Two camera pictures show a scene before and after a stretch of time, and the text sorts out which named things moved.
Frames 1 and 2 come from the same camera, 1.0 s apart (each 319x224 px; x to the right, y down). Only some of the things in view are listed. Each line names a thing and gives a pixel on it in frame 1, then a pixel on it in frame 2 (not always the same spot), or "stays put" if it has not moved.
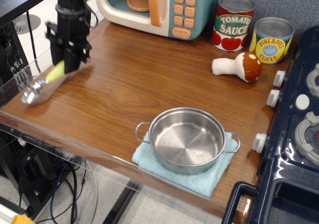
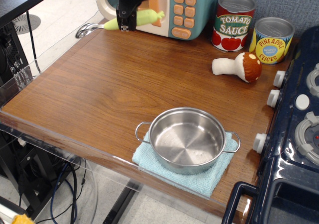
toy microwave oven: x=182 y=12 stays put
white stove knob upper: x=278 y=78 stays put
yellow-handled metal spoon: x=32 y=93 -> x=143 y=18
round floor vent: x=21 y=24 stays put
